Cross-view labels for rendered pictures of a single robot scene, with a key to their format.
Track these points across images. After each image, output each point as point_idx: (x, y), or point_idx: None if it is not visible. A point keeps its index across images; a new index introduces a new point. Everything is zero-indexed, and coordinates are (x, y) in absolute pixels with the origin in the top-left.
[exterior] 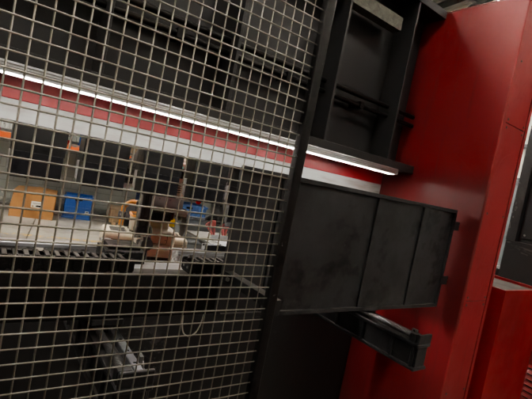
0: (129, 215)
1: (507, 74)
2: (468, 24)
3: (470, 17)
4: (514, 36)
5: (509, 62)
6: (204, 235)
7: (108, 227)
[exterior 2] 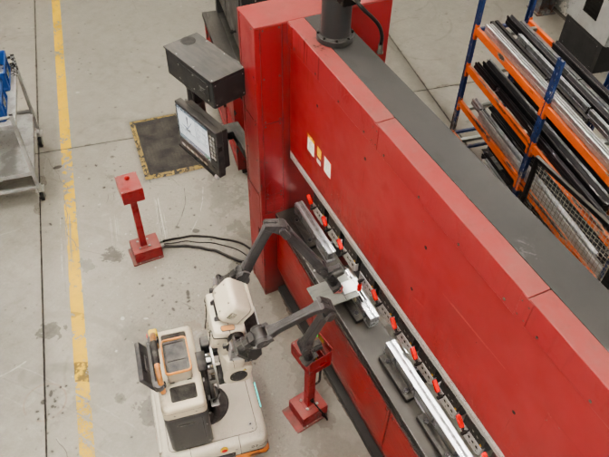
0: (156, 379)
1: (383, 52)
2: (352, 21)
3: (353, 14)
4: (385, 27)
5: (383, 44)
6: (331, 297)
7: (186, 401)
